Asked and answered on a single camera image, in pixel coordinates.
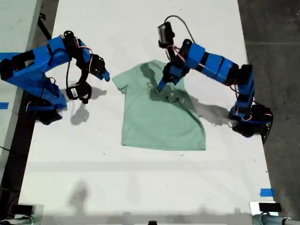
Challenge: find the pale green T-shirt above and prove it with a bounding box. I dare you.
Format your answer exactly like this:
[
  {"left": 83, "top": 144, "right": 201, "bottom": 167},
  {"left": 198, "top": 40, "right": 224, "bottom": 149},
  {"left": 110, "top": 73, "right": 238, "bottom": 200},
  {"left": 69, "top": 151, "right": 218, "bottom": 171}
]
[{"left": 112, "top": 59, "right": 207, "bottom": 151}]

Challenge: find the black metal strut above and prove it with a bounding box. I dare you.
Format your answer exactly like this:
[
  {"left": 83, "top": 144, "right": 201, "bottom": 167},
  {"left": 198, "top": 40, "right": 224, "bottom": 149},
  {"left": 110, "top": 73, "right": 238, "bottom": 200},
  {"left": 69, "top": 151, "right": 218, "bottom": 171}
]
[{"left": 38, "top": 11, "right": 53, "bottom": 42}]

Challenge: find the long blue tape strip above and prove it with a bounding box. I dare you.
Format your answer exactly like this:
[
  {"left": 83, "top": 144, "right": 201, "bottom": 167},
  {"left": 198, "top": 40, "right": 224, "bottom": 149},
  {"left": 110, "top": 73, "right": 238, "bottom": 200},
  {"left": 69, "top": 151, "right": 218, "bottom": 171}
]
[{"left": 0, "top": 52, "right": 22, "bottom": 60}]

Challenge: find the pale side table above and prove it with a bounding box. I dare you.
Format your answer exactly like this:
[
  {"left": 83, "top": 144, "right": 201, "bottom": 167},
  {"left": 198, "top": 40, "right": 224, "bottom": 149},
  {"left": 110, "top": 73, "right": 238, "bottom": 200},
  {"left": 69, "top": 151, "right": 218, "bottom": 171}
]
[{"left": 0, "top": 0, "right": 42, "bottom": 175}]

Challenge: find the small white box black top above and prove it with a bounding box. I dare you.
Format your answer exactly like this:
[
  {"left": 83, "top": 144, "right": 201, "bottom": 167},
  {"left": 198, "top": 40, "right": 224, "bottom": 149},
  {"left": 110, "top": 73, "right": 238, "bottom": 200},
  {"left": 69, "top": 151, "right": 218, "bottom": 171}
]
[
  {"left": 248, "top": 201, "right": 282, "bottom": 217},
  {"left": 14, "top": 203, "right": 45, "bottom": 220}
]

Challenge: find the pale grey tube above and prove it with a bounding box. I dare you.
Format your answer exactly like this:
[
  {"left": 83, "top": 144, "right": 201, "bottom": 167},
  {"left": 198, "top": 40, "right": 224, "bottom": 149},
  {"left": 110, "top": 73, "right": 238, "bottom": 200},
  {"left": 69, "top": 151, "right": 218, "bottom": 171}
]
[
  {"left": 252, "top": 212, "right": 293, "bottom": 225},
  {"left": 13, "top": 215, "right": 36, "bottom": 225}
]

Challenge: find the short black camera stalk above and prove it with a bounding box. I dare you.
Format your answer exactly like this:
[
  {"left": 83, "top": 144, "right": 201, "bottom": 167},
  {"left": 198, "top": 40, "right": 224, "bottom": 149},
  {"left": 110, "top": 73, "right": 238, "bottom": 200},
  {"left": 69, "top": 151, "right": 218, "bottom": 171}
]
[
  {"left": 165, "top": 45, "right": 180, "bottom": 65},
  {"left": 78, "top": 60, "right": 91, "bottom": 86}
]

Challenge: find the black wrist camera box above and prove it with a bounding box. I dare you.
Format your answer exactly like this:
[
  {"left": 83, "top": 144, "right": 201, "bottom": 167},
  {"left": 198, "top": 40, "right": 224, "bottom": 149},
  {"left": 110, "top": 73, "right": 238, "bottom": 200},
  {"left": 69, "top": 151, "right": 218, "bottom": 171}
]
[
  {"left": 157, "top": 21, "right": 176, "bottom": 49},
  {"left": 65, "top": 82, "right": 92, "bottom": 104}
]

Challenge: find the black camera cable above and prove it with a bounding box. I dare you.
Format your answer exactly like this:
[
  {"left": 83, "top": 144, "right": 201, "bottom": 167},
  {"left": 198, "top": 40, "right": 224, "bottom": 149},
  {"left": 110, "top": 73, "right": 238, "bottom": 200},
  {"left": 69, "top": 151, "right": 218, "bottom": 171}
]
[
  {"left": 164, "top": 15, "right": 195, "bottom": 45},
  {"left": 65, "top": 60, "right": 73, "bottom": 89}
]

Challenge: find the black base power cable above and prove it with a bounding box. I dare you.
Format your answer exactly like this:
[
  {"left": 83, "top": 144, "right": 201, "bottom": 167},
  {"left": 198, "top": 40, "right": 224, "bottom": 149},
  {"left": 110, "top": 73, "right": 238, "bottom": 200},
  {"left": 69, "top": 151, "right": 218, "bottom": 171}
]
[{"left": 262, "top": 114, "right": 274, "bottom": 145}]

